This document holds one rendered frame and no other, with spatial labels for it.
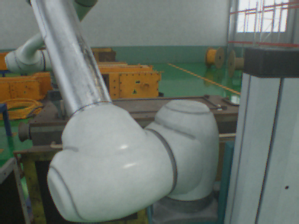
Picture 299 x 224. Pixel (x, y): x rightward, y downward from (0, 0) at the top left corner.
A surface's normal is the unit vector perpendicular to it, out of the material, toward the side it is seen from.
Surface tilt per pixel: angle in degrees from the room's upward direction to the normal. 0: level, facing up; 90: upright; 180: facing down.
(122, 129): 45
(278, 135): 90
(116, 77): 90
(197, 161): 84
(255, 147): 90
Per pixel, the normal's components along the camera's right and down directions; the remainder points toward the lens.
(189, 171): 0.56, 0.26
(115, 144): 0.38, -0.50
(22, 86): 0.21, 0.30
